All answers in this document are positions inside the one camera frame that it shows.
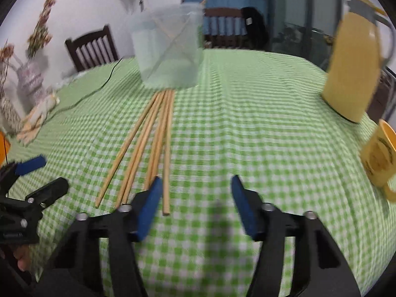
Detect speckled pink vase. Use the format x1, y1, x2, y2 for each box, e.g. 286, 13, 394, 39
17, 59, 48, 106

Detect yellow bear mug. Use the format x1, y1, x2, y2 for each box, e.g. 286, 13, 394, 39
359, 119, 396, 205

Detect dark wooden chair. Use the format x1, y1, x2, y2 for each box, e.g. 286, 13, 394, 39
64, 25, 120, 72
202, 8, 248, 48

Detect tall dried flowers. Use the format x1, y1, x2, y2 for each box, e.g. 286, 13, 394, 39
26, 0, 57, 60

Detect sliding glass door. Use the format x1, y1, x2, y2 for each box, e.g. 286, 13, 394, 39
179, 0, 345, 69

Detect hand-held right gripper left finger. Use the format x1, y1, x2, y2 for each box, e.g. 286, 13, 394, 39
34, 176, 163, 297

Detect beige work gloves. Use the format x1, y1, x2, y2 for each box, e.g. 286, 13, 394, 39
17, 94, 61, 144

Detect clear plastic container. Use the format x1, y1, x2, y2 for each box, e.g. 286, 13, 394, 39
130, 1, 205, 89

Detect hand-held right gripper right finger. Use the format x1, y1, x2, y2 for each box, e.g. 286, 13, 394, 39
231, 175, 361, 297

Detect yellow thermos jug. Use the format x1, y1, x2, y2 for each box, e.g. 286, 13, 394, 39
321, 0, 395, 124

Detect orange box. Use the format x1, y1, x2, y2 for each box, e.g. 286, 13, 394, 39
0, 131, 11, 166

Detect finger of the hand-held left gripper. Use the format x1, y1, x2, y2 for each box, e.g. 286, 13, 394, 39
0, 155, 47, 193
26, 177, 69, 208

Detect black cable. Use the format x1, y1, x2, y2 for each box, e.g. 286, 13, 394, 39
54, 57, 124, 115

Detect dark dried flower twigs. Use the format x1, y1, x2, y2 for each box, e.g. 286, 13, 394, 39
0, 40, 16, 99

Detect row of wooden chopsticks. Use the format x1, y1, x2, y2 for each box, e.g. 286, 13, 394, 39
94, 89, 176, 216

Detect green checked tablecloth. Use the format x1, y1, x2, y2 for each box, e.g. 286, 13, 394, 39
4, 49, 396, 297

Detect slim patterned vase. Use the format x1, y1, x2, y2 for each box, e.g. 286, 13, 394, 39
0, 97, 22, 134

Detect person's left hand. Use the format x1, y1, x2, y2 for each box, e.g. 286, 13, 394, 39
0, 243, 31, 273

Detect black jacket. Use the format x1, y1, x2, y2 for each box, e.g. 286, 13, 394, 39
241, 7, 270, 50

